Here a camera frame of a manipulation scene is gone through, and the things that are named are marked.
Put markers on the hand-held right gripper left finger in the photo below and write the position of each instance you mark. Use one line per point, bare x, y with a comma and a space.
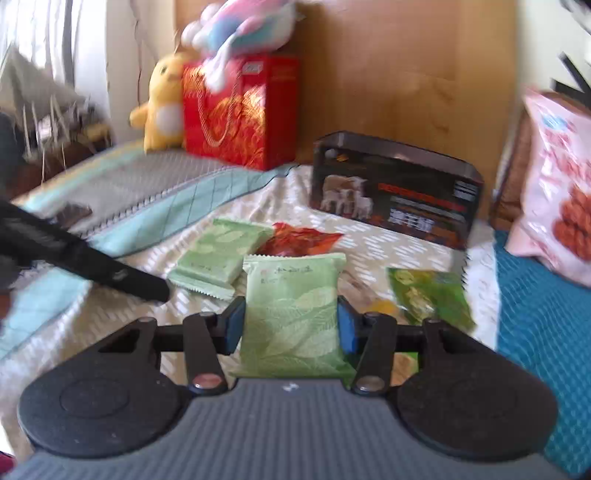
235, 323

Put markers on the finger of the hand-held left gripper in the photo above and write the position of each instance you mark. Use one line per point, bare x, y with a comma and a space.
106, 270

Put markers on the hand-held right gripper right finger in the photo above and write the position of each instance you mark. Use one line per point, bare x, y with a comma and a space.
346, 323

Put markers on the light green leaf-print snack packet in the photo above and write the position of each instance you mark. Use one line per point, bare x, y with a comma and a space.
214, 256
293, 314

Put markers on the dark green snack packet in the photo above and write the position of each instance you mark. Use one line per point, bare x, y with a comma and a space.
431, 293

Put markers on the black printed box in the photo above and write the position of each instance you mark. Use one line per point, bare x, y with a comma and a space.
397, 194

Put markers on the clear yellow snack packet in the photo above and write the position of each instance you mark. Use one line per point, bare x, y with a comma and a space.
369, 295

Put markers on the dark brown small packet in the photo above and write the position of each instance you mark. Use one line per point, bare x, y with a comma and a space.
74, 213

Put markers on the grey and mint pillow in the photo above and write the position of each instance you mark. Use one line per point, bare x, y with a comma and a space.
152, 194

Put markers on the red snack packet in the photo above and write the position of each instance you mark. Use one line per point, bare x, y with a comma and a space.
300, 242

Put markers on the beige printed blanket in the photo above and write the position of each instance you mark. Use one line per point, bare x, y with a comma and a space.
406, 249

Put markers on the yellow plush chick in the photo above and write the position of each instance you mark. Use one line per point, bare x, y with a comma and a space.
161, 104

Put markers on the grey paper bag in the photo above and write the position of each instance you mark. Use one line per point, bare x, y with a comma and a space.
41, 87

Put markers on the teal quilted blanket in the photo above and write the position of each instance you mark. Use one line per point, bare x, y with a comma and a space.
540, 346

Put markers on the red gift box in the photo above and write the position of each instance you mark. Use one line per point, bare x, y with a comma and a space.
235, 110

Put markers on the white curtain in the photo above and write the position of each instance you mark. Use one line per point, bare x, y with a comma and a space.
51, 41

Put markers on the pink snack bag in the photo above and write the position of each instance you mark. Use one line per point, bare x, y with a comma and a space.
554, 184

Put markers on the wooden headboard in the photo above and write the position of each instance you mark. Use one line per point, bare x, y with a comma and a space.
401, 74

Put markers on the pastel plush unicorn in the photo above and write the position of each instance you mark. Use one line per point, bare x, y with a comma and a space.
240, 32

